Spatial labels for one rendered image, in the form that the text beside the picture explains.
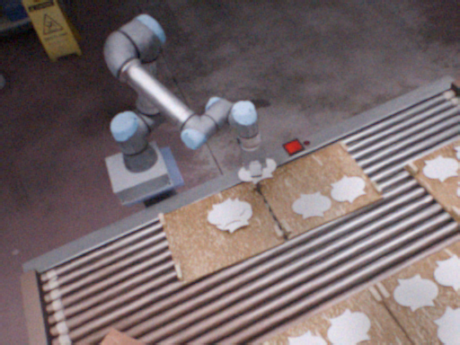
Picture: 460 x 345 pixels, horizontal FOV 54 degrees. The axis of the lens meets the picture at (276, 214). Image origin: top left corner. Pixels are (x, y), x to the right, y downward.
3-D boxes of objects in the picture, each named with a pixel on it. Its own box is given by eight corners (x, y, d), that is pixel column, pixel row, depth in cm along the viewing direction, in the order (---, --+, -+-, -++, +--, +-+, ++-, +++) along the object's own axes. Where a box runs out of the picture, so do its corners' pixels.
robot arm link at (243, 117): (239, 96, 154) (259, 103, 150) (245, 120, 162) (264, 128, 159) (225, 110, 150) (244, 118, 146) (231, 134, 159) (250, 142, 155)
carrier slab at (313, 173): (254, 180, 192) (253, 177, 190) (340, 145, 198) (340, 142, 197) (289, 241, 171) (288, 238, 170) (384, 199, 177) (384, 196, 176)
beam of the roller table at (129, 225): (30, 270, 186) (22, 262, 181) (446, 84, 223) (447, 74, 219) (32, 287, 181) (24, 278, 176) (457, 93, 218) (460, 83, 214)
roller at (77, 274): (48, 287, 177) (41, 281, 173) (455, 101, 212) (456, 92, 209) (49, 297, 174) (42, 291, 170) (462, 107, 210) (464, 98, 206)
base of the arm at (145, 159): (124, 154, 207) (115, 137, 199) (156, 145, 208) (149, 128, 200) (125, 176, 197) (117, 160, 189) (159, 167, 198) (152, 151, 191)
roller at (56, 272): (46, 278, 180) (39, 271, 176) (447, 95, 215) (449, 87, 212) (48, 287, 177) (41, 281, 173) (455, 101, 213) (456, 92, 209)
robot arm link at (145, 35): (129, 126, 199) (109, 24, 151) (154, 106, 206) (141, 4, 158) (150, 141, 197) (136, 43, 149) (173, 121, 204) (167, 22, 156)
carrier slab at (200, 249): (160, 217, 185) (159, 216, 184) (252, 181, 191) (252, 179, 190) (181, 287, 164) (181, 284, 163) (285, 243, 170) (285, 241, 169)
